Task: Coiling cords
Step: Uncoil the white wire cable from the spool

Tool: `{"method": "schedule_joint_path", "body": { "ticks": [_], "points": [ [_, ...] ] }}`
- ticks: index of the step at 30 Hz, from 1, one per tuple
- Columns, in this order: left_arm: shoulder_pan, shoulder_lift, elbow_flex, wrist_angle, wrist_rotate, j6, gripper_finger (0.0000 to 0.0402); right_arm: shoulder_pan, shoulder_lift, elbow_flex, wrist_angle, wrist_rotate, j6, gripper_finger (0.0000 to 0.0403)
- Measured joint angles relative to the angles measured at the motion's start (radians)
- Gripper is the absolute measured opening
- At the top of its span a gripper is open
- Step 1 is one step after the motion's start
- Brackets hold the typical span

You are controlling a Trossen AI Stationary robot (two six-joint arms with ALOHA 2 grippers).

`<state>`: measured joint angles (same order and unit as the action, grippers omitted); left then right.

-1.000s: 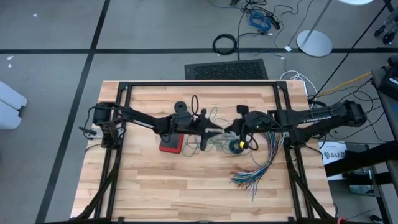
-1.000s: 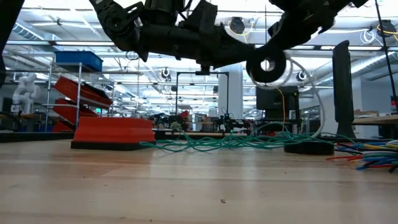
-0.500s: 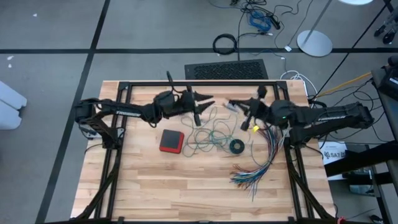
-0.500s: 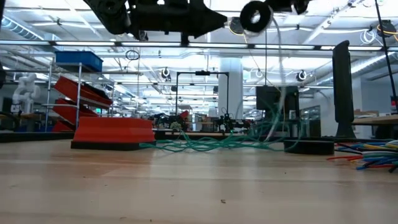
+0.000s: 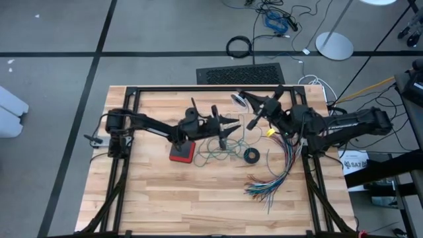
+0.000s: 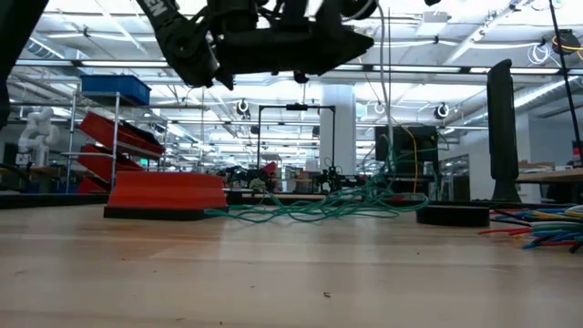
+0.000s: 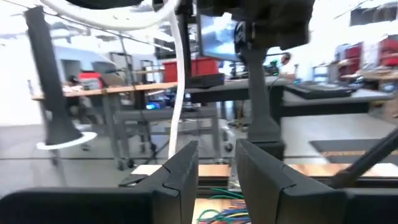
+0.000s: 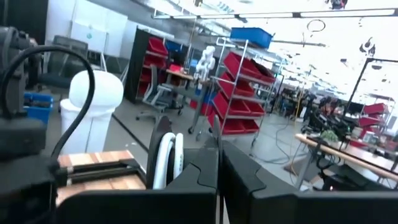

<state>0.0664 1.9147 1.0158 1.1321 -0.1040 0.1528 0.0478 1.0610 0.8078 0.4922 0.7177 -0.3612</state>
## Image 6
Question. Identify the black flat reel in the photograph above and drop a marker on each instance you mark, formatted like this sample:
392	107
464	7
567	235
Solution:
452	216

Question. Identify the black upright post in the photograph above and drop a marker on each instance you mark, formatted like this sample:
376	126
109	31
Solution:
502	132

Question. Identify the blue plastic bin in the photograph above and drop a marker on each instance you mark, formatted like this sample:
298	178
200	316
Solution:
116	86

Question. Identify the wooden side table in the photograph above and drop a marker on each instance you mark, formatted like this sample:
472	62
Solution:
551	175

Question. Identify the metal rack with red bins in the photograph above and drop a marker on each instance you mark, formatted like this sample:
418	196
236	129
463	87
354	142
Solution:
114	136

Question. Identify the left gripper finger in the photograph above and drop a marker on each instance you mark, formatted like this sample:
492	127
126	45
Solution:
341	45

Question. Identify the white round pillar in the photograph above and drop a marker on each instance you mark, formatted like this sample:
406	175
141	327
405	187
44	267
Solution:
338	132

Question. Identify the black monitor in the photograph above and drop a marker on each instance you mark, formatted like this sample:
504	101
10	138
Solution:
410	143

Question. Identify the black bench robot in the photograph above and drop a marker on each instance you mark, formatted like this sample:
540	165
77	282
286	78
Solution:
337	180

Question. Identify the thin black rod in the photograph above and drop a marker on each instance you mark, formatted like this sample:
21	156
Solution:
565	73

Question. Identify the red box with black base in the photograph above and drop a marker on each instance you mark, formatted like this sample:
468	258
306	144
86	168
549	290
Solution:
166	193

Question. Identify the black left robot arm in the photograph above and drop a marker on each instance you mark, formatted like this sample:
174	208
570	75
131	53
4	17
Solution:
182	41

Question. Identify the black frame stand with camera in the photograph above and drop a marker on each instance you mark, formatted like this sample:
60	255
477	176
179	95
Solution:
296	107

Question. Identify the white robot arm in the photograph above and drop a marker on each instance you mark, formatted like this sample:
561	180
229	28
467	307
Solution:
38	136

